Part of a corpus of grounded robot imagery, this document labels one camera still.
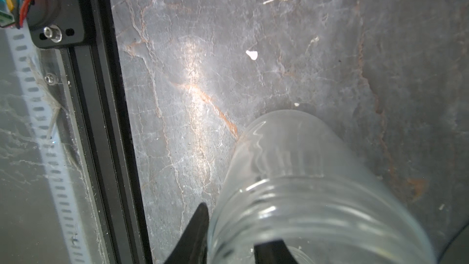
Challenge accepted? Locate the white slotted cable duct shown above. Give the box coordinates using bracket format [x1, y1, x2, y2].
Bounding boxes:
[6, 29, 92, 264]

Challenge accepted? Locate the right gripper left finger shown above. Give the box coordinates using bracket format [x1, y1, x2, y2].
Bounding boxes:
[164, 203, 210, 264]

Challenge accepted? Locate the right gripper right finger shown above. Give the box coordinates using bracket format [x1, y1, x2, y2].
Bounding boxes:
[254, 240, 298, 264]

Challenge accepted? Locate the rice jar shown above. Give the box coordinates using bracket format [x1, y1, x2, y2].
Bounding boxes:
[208, 110, 437, 264]

